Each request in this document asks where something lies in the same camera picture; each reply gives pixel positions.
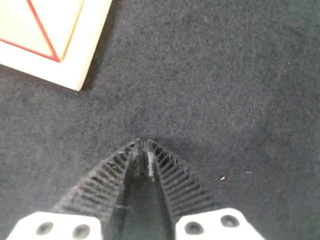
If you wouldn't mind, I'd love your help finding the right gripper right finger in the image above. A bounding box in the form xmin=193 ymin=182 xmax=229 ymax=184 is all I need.
xmin=143 ymin=138 xmax=266 ymax=240

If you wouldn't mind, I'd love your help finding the pale wooden tangram triangle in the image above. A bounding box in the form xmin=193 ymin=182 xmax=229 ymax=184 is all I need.
xmin=0 ymin=0 xmax=56 ymax=58
xmin=30 ymin=0 xmax=85 ymax=56

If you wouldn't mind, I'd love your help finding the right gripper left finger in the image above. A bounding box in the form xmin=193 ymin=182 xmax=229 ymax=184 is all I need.
xmin=6 ymin=137 xmax=144 ymax=240

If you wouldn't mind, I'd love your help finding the square wooden tray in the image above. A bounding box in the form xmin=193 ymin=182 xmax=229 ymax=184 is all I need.
xmin=0 ymin=0 xmax=113 ymax=92

